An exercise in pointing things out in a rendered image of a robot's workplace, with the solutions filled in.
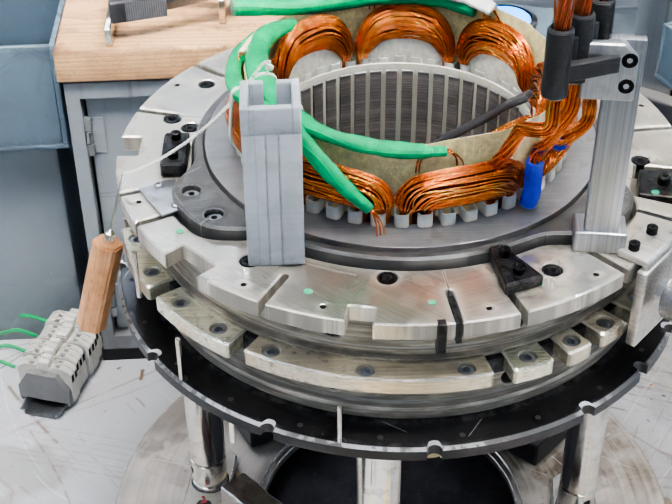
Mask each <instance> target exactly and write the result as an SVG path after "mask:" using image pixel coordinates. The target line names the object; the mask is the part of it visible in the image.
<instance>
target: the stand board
mask: <svg viewBox="0 0 672 504"><path fill-rule="evenodd" d="M107 8H108V0H66V2H65V6H64V10H63V14H62V18H61V22H60V26H59V31H58V35H57V39H56V43H55V47H54V51H53V59H54V65H55V72H56V78H57V82H59V83H66V82H92V81H119V80H145V79H172V78H174V77H176V76H177V75H179V74H180V73H182V72H184V71H185V70H187V69H189V68H190V67H192V66H193V67H196V68H197V64H198V63H199V62H201V61H203V60H205V59H207V58H209V57H211V56H214V55H216V54H218V53H220V52H223V51H225V50H228V49H230V48H233V47H236V45H237V44H238V43H240V42H241V41H242V40H243V39H244V38H246V37H247V36H248V35H249V34H250V33H251V32H253V31H255V30H256V29H258V28H259V27H261V26H263V25H265V24H267V23H268V22H271V21H273V20H276V19H279V18H281V17H284V16H231V13H230V0H226V24H219V12H218V0H209V1H205V2H200V3H196V4H192V5H187V6H183V7H179V8H174V9H170V10H167V16H164V17H157V18H151V19H144V20H137V21H131V22H124V23H117V24H116V30H115V36H114V42H113V47H106V45H105V37H104V25H105V19H106V14H107Z"/></svg>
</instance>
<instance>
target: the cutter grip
mask: <svg viewBox="0 0 672 504"><path fill-rule="evenodd" d="M108 8H109V16H110V21H111V23H112V24H117V23H124V22H131V21H137V20H144V19H151V18H157V17H164V16H167V3H166V0H108Z"/></svg>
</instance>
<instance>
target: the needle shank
mask: <svg viewBox="0 0 672 504"><path fill-rule="evenodd" d="M122 177H123V172H122V174H121V179H120V182H119V186H118V191H117V195H116V200H115V205H114V210H113V215H112V220H111V225H110V229H108V230H106V231H105V233H104V236H103V240H102V241H103V243H104V244H107V245H113V244H114V242H115V235H116V233H115V231H113V230H112V229H113V224H114V219H115V214H116V209H117V204H118V200H119V191H120V190H121V185H122Z"/></svg>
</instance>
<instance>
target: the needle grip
mask: <svg viewBox="0 0 672 504"><path fill-rule="evenodd" d="M103 236H104V234H101V235H99V236H97V237H95V238H94V239H93V241H92V245H91V250H90V255H89V260H88V265H87V270H86V276H85V281H84V286H83V291H82V296H81V301H80V306H79V311H78V316H77V321H76V323H77V324H78V326H79V328H80V329H81V330H82V331H83V332H87V333H92V334H97V333H100V332H101V331H103V330H104V329H106V326H107V322H108V317H109V312H110V308H111V303H112V298H113V294H114V289H115V284H116V279H117V275H118V270H119V265H120V261H121V256H122V251H123V247H124V245H123V244H122V242H121V241H120V239H119V238H118V237H117V236H115V242H114V244H113V245H107V244H104V243H103V241H102V240H103Z"/></svg>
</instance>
